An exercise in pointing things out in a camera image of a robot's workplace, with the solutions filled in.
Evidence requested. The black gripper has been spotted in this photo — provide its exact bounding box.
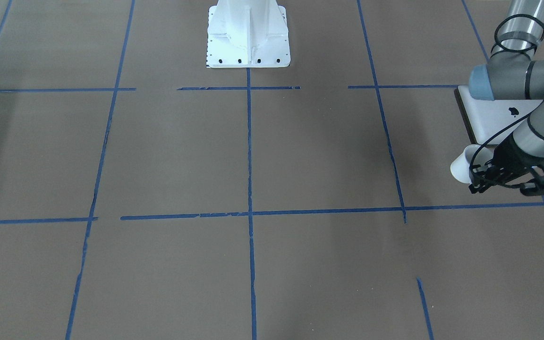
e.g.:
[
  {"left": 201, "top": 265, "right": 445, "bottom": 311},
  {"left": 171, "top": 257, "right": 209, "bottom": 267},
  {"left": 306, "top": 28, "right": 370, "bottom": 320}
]
[{"left": 468, "top": 137, "right": 544, "bottom": 196}]

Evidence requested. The white cup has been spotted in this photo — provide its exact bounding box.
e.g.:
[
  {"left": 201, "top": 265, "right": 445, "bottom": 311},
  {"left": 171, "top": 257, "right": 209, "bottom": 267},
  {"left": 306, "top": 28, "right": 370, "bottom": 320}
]
[{"left": 450, "top": 144, "right": 493, "bottom": 185}]

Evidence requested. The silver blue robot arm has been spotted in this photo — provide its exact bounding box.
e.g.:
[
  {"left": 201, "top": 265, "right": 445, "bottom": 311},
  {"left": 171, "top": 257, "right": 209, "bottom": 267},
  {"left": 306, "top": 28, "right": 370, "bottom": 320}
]
[{"left": 467, "top": 0, "right": 544, "bottom": 196}]

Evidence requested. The grey closed laptop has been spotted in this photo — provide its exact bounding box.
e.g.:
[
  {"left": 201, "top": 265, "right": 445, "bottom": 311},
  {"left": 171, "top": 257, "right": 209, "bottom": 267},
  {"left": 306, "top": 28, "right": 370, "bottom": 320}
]
[{"left": 455, "top": 85, "right": 542, "bottom": 145}]

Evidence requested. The brown paper table cover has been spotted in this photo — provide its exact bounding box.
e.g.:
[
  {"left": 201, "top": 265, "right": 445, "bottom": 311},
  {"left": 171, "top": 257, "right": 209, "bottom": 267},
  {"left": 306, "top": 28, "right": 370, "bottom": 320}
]
[{"left": 0, "top": 0, "right": 544, "bottom": 340}]

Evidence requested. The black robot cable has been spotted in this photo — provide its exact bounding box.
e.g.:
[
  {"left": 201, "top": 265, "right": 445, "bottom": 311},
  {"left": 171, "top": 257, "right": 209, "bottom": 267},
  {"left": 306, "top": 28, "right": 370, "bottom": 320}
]
[{"left": 468, "top": 13, "right": 544, "bottom": 180}]

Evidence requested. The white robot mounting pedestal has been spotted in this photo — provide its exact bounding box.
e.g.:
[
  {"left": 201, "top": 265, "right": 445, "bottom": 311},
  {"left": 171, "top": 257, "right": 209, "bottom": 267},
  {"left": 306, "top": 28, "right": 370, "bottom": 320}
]
[{"left": 205, "top": 0, "right": 291, "bottom": 68}]

